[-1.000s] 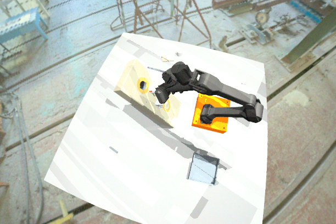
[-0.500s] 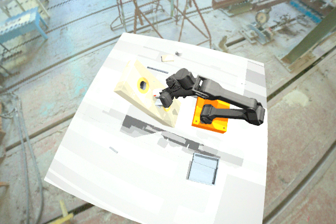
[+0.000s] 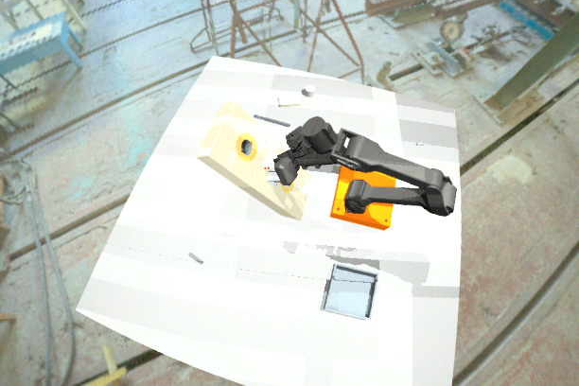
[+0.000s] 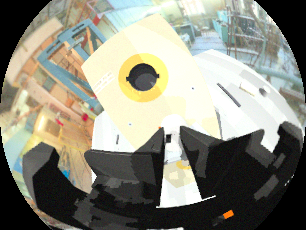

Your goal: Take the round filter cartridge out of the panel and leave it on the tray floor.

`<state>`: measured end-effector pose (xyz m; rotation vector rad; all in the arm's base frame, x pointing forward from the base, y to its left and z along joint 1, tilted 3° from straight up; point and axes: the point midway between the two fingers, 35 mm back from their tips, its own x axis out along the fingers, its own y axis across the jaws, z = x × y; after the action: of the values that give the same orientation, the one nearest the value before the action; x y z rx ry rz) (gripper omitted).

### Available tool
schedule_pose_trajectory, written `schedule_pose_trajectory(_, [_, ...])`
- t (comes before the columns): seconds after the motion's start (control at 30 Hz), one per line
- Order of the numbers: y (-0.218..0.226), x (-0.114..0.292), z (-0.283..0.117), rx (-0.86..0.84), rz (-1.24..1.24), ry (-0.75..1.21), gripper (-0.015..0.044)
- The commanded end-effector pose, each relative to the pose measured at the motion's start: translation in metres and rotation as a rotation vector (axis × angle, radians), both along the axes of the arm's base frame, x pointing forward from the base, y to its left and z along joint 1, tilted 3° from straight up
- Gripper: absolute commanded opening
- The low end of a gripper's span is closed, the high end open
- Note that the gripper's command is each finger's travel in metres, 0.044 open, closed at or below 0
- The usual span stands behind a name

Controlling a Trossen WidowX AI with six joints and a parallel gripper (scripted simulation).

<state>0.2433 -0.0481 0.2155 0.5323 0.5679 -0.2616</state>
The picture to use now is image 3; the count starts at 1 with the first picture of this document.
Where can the grey cylinder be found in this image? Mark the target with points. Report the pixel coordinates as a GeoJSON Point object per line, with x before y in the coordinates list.
{"type": "Point", "coordinates": [310, 90]}

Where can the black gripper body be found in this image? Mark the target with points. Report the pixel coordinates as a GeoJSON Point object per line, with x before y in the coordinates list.
{"type": "Point", "coordinates": [287, 167]}

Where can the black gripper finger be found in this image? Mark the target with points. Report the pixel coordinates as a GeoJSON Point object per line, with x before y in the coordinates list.
{"type": "Point", "coordinates": [290, 153]}
{"type": "Point", "coordinates": [285, 155]}

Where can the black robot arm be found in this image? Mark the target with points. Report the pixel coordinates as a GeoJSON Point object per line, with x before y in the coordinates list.
{"type": "Point", "coordinates": [436, 192]}

